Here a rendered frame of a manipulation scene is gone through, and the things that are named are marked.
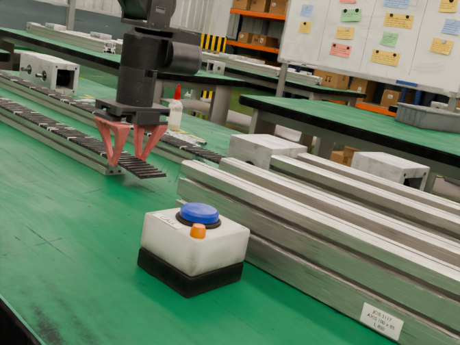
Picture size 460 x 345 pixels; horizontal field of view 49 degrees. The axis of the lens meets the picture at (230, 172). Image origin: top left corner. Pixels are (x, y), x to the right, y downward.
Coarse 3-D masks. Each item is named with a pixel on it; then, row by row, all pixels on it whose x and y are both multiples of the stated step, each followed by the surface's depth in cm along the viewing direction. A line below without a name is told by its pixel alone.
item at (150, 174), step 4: (136, 172) 76; (140, 172) 76; (144, 172) 77; (148, 172) 77; (152, 172) 78; (156, 172) 78; (160, 172) 78; (164, 172) 79; (136, 176) 76; (140, 176) 75; (144, 176) 76; (148, 176) 76; (152, 176) 77; (156, 176) 77; (160, 176) 78; (164, 176) 78
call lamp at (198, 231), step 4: (196, 224) 48; (200, 224) 48; (192, 228) 47; (196, 228) 47; (200, 228) 47; (204, 228) 47; (192, 232) 47; (196, 232) 47; (200, 232) 47; (204, 232) 47; (192, 236) 47; (196, 236) 47; (200, 236) 47; (204, 236) 48
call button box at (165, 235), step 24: (144, 216) 52; (168, 216) 52; (144, 240) 52; (168, 240) 49; (192, 240) 47; (216, 240) 49; (240, 240) 52; (144, 264) 52; (168, 264) 50; (192, 264) 47; (216, 264) 50; (240, 264) 53; (192, 288) 48
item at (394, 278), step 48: (192, 192) 64; (240, 192) 59; (288, 192) 63; (288, 240) 54; (336, 240) 51; (384, 240) 49; (432, 240) 52; (336, 288) 51; (384, 288) 47; (432, 288) 46; (384, 336) 48; (432, 336) 45
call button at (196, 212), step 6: (186, 204) 52; (192, 204) 52; (198, 204) 53; (204, 204) 53; (180, 210) 51; (186, 210) 51; (192, 210) 51; (198, 210) 51; (204, 210) 51; (210, 210) 52; (216, 210) 52; (186, 216) 50; (192, 216) 50; (198, 216) 50; (204, 216) 50; (210, 216) 50; (216, 216) 51; (198, 222) 50; (204, 222) 50; (210, 222) 50
